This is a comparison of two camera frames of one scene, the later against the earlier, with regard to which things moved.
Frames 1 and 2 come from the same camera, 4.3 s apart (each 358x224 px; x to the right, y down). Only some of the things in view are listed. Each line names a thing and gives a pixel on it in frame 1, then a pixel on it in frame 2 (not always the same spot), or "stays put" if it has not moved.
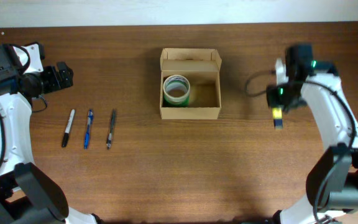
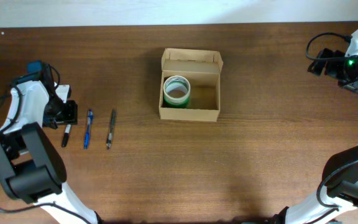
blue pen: (90, 119) stays put
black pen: (111, 127) stays put
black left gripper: (55, 79) -> (70, 112)
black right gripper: (278, 104) -> (317, 62)
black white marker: (66, 135) stays put
